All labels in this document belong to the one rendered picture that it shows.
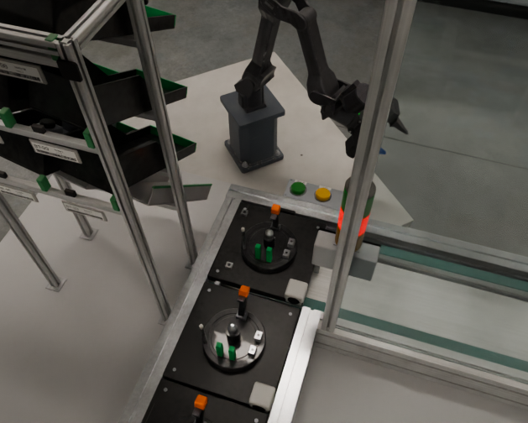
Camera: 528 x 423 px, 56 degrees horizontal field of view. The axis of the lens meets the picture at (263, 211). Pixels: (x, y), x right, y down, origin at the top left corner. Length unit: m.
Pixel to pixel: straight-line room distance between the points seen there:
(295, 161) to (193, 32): 2.29
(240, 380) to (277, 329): 0.14
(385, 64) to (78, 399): 1.00
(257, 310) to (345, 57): 2.56
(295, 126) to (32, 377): 1.07
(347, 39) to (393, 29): 3.09
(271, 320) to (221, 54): 2.58
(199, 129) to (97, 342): 0.77
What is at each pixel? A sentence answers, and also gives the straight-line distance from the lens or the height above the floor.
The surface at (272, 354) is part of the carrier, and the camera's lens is 1.13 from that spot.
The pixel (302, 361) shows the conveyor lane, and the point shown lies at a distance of 1.14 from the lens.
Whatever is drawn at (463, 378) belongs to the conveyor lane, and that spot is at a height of 0.93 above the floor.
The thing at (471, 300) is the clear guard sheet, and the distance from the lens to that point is 0.97.
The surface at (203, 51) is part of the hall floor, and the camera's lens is 3.56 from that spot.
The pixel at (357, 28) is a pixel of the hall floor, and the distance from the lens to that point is 3.80.
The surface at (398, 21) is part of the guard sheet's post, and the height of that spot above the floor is 1.73.
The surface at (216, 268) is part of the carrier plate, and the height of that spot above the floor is 0.97.
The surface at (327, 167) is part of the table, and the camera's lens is 1.59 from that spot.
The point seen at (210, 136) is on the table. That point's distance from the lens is 1.68.
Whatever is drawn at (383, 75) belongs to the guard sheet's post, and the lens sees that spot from 0.62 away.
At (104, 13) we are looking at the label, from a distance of 0.75.
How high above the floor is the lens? 2.02
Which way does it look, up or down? 53 degrees down
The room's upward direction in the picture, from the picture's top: 1 degrees counter-clockwise
